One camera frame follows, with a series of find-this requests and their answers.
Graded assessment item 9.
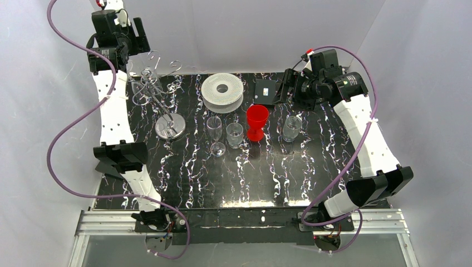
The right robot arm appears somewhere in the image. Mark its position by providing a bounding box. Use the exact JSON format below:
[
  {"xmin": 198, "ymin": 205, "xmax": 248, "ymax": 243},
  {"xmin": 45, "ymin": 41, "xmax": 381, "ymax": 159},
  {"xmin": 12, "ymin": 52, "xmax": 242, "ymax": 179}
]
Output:
[{"xmin": 273, "ymin": 46, "xmax": 414, "ymax": 226}]

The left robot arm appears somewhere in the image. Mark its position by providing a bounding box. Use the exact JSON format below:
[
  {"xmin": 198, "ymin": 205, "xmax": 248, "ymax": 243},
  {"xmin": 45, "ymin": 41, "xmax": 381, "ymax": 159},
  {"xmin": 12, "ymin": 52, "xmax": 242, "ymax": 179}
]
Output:
[{"xmin": 86, "ymin": 8, "xmax": 161, "ymax": 222}]

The clear champagne flute glass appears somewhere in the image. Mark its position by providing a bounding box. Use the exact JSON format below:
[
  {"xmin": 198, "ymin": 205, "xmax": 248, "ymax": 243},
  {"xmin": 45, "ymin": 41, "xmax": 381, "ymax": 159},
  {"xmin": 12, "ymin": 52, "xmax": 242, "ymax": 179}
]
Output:
[{"xmin": 206, "ymin": 116, "xmax": 226, "ymax": 157}]

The red wine glass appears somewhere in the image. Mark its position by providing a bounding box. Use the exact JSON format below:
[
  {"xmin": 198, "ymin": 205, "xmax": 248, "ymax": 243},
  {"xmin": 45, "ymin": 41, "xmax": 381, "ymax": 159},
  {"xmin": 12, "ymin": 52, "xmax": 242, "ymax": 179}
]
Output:
[{"xmin": 246, "ymin": 105, "xmax": 269, "ymax": 142}]

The white filament spool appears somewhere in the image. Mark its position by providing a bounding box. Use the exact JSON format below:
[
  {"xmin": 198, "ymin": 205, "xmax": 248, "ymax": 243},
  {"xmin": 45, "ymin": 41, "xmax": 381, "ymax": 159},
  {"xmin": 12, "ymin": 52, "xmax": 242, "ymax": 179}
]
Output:
[{"xmin": 201, "ymin": 73, "xmax": 244, "ymax": 114}]

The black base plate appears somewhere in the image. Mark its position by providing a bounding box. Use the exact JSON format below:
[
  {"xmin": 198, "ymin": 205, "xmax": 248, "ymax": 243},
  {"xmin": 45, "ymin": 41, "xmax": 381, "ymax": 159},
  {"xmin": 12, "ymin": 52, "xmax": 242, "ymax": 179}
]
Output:
[{"xmin": 131, "ymin": 207, "xmax": 355, "ymax": 245}]

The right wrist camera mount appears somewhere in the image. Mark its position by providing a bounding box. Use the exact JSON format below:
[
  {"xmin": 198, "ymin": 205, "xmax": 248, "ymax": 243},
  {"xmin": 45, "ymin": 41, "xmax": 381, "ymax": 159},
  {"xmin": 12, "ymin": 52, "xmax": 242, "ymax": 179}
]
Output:
[{"xmin": 301, "ymin": 48, "xmax": 314, "ymax": 71}]

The purple cable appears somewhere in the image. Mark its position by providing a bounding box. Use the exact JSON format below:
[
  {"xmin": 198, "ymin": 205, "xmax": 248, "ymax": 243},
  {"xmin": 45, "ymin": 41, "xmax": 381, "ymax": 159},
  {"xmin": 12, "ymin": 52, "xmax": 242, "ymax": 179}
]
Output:
[
  {"xmin": 300, "ymin": 46, "xmax": 379, "ymax": 254},
  {"xmin": 46, "ymin": 0, "xmax": 191, "ymax": 260}
]

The chrome wine glass rack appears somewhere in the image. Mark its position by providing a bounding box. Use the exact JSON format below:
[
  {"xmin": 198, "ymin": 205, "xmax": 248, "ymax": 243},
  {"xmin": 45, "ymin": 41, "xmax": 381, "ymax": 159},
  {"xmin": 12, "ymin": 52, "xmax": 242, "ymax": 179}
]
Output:
[{"xmin": 129, "ymin": 50, "xmax": 186, "ymax": 140}]

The black flat box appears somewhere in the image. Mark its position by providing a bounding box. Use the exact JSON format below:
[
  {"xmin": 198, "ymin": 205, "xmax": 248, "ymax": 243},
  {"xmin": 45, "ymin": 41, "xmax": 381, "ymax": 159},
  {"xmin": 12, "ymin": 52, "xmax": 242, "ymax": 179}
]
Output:
[{"xmin": 254, "ymin": 79, "xmax": 277, "ymax": 107}]

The clear wide wine glass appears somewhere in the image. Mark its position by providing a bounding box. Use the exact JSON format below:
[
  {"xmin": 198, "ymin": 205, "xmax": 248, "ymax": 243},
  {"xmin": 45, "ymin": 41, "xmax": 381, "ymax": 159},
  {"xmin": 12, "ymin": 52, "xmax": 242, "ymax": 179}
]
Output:
[{"xmin": 130, "ymin": 68, "xmax": 162, "ymax": 106}]

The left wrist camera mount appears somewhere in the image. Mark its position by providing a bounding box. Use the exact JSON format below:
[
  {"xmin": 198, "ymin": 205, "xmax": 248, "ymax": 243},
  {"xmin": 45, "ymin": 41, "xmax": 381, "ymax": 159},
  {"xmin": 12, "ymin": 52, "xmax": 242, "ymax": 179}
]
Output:
[{"xmin": 95, "ymin": 0, "xmax": 131, "ymax": 27}]

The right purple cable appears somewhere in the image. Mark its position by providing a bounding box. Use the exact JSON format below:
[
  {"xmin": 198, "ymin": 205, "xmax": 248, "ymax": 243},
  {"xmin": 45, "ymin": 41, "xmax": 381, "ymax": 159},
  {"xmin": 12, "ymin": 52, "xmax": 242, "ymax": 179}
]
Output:
[{"xmin": 300, "ymin": 46, "xmax": 379, "ymax": 254}]

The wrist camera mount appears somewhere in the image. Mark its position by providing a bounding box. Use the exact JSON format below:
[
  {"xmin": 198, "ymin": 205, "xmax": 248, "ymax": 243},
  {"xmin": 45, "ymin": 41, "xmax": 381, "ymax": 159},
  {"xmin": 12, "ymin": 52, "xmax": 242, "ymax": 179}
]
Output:
[
  {"xmin": 301, "ymin": 48, "xmax": 314, "ymax": 71},
  {"xmin": 95, "ymin": 0, "xmax": 131, "ymax": 27}
]

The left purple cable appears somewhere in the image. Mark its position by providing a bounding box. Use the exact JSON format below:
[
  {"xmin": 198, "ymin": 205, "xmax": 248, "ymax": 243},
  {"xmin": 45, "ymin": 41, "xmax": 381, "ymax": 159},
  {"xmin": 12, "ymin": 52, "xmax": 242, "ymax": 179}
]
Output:
[{"xmin": 46, "ymin": 0, "xmax": 191, "ymax": 260}]

